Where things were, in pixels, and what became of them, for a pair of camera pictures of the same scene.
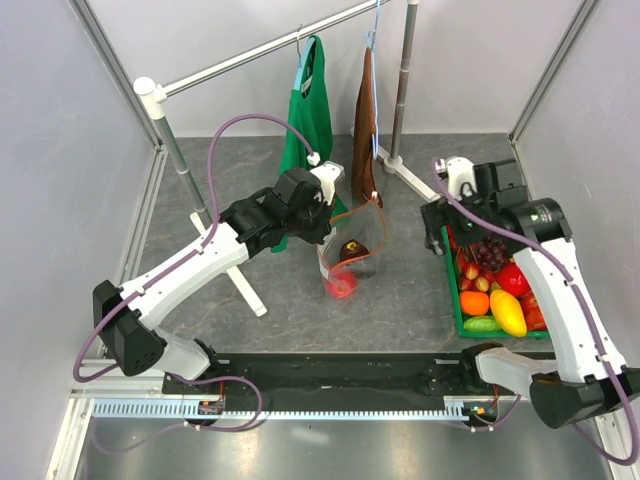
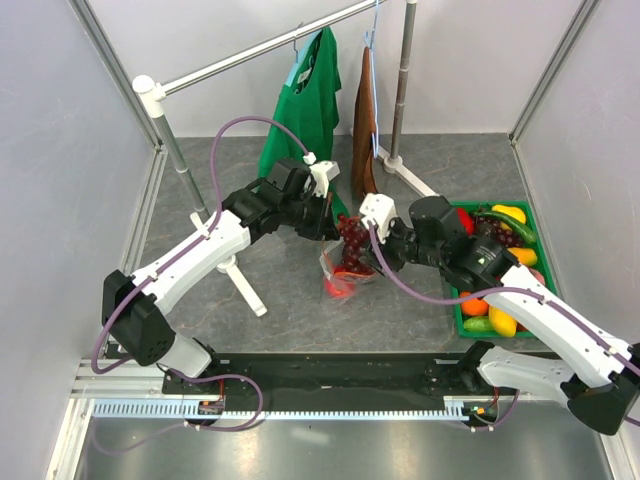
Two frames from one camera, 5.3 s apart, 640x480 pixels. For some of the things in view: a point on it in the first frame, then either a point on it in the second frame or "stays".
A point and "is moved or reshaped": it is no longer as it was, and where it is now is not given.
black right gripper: [443, 212] -> [385, 249]
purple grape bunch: [491, 254] is moved or reshaped
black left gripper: [324, 227] stays
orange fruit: [474, 303] stays
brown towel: [364, 164] stays
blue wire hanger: [371, 40] stays
